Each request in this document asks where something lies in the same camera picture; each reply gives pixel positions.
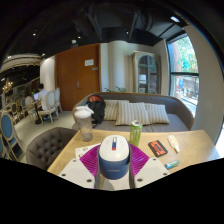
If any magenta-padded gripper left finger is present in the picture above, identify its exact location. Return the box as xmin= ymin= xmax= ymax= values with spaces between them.
xmin=57 ymin=143 xmax=101 ymax=191

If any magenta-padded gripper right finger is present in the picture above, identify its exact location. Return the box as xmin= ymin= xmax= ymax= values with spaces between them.
xmin=129 ymin=143 xmax=171 ymax=189

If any white and blue computer mouse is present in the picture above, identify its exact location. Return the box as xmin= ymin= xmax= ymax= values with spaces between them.
xmin=97 ymin=134 xmax=132 ymax=181

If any small teal packet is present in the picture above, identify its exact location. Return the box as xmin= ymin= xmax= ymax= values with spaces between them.
xmin=164 ymin=159 xmax=180 ymax=170

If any black and red flat box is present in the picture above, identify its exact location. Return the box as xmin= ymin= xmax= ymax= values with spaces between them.
xmin=147 ymin=139 xmax=169 ymax=158

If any grey tufted armchair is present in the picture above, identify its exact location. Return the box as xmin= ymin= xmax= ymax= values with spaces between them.
xmin=25 ymin=126 xmax=79 ymax=171

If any green drink can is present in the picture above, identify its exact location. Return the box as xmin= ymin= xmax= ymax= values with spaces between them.
xmin=128 ymin=119 xmax=144 ymax=148

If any clear shaker bottle white lid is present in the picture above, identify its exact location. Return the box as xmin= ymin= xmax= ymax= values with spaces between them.
xmin=73 ymin=105 xmax=95 ymax=143

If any striped cushion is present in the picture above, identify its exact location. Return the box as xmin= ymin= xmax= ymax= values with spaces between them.
xmin=115 ymin=101 xmax=151 ymax=126
xmin=144 ymin=103 xmax=171 ymax=125
xmin=103 ymin=99 xmax=130 ymax=122

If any grey curved sofa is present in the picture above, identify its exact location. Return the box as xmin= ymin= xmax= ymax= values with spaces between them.
xmin=71 ymin=91 xmax=195 ymax=133

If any black and orange backpack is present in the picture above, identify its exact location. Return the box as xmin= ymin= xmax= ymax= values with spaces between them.
xmin=85 ymin=94 xmax=107 ymax=125

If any group of white chairs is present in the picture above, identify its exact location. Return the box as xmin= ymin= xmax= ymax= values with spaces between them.
xmin=24 ymin=87 xmax=63 ymax=125

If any person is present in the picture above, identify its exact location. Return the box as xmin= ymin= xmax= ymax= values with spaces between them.
xmin=35 ymin=83 xmax=50 ymax=116

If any group of blue chairs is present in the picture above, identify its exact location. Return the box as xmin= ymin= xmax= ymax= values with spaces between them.
xmin=0 ymin=99 xmax=26 ymax=161

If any brown wooden door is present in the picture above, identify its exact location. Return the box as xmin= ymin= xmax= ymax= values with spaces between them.
xmin=54 ymin=43 xmax=102 ymax=112

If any glass-door cabinet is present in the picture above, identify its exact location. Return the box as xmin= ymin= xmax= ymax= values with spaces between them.
xmin=131 ymin=50 xmax=162 ymax=95

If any black-framed window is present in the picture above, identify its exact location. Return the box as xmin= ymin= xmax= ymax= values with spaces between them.
xmin=166 ymin=33 xmax=200 ymax=118

